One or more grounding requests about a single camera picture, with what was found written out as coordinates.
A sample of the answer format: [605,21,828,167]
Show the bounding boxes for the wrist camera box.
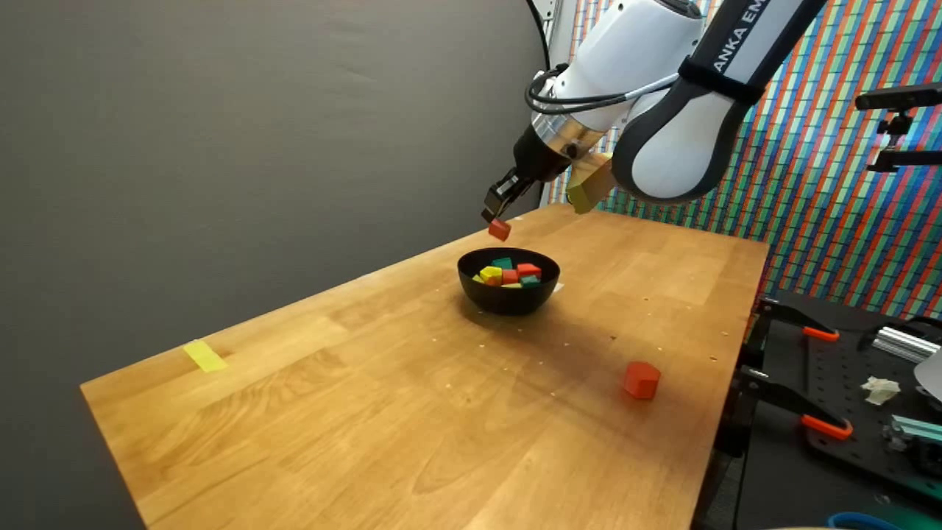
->
[565,152,616,211]

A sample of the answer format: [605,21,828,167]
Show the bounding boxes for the black bowl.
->
[457,246,561,316]

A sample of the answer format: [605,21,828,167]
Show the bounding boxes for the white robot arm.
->
[483,0,825,224]

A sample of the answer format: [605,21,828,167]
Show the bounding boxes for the red hexagonal block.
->
[621,363,662,399]

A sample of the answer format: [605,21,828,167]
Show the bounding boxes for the large red cube block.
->
[516,263,541,276]

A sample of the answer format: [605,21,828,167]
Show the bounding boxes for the black clamp with orange handle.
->
[758,298,842,345]

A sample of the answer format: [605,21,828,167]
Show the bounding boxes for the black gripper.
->
[480,126,569,221]

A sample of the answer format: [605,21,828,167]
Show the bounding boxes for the large yellow cube block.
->
[480,265,503,282]

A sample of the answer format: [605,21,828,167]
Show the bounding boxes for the camera stand arm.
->
[855,83,942,174]

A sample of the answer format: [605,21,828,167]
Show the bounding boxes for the black clamp near table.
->
[736,369,855,442]

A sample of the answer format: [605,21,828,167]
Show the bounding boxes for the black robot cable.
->
[522,68,681,118]

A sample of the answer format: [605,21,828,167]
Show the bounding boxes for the black perforated tool board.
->
[702,292,942,530]

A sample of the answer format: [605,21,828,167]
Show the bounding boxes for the yellow tape strip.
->
[184,341,228,373]

